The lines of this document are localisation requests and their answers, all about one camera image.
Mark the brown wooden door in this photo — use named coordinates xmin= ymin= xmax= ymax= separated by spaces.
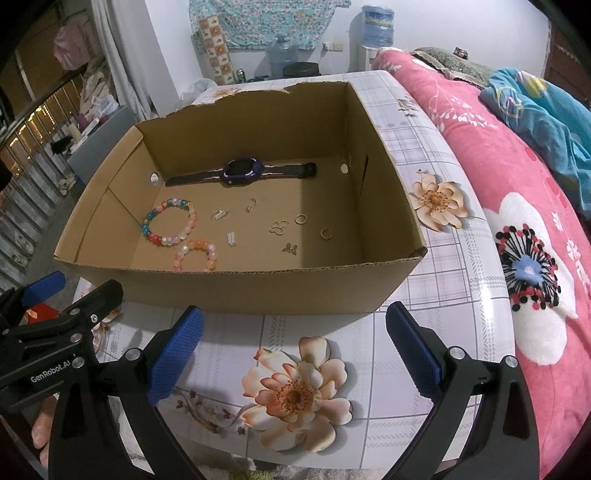
xmin=544 ymin=18 xmax=591 ymax=95

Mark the orange checked cloth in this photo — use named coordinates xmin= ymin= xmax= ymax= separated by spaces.
xmin=191 ymin=14 xmax=234 ymax=86

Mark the brown cardboard box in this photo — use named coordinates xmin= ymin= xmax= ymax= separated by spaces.
xmin=53 ymin=80 xmax=429 ymax=317

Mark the grey storage box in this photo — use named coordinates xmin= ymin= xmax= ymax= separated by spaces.
xmin=68 ymin=104 xmax=139 ymax=185

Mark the pink hanging garment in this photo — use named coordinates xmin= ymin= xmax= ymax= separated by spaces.
xmin=52 ymin=18 xmax=92 ymax=71

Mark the multicoloured bead bracelet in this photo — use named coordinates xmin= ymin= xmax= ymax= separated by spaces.
xmin=142 ymin=198 xmax=197 ymax=248

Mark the black bin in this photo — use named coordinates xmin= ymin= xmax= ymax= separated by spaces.
xmin=281 ymin=62 xmax=322 ymax=79

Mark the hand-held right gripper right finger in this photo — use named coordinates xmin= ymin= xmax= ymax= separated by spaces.
xmin=385 ymin=301 xmax=541 ymax=480

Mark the orange box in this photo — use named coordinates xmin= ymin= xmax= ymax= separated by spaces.
xmin=21 ymin=304 xmax=63 ymax=326

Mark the wooden wardrobe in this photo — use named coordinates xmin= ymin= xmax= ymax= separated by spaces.
xmin=0 ymin=0 xmax=105 ymax=139

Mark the pink orange bead bracelet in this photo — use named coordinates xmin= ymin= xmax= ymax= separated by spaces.
xmin=172 ymin=238 xmax=219 ymax=272

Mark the person's left hand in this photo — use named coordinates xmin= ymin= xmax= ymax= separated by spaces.
xmin=30 ymin=394 xmax=58 ymax=468

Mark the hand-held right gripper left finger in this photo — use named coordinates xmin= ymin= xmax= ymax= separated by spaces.
xmin=48 ymin=305 xmax=205 ymax=480

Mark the purple smartwatch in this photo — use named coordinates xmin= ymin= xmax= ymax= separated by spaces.
xmin=165 ymin=158 xmax=318 ymax=188

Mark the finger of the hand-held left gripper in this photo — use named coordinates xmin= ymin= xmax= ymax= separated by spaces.
xmin=0 ymin=271 xmax=66 ymax=331
xmin=9 ymin=279 xmax=124 ymax=345

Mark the teal patterned wall cloth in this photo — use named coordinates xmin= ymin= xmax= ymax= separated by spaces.
xmin=188 ymin=0 xmax=352 ymax=51

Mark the metal railing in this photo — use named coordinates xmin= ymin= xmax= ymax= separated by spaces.
xmin=0 ymin=74 xmax=90 ymax=296

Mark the white curtain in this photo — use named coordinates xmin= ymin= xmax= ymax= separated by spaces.
xmin=90 ymin=0 xmax=155 ymax=125

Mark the blue water jug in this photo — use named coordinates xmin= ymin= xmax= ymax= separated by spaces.
xmin=269 ymin=33 xmax=299 ymax=79
xmin=361 ymin=4 xmax=397 ymax=49

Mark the blue patterned blanket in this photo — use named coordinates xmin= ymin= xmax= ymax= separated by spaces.
xmin=479 ymin=68 xmax=591 ymax=210

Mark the white plastic bag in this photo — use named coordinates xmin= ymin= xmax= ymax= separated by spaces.
xmin=179 ymin=78 xmax=219 ymax=106

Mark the pink floral blanket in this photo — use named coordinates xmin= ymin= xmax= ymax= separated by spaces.
xmin=372 ymin=46 xmax=591 ymax=480

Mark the grey cushion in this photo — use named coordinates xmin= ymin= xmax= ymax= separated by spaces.
xmin=411 ymin=46 xmax=497 ymax=88

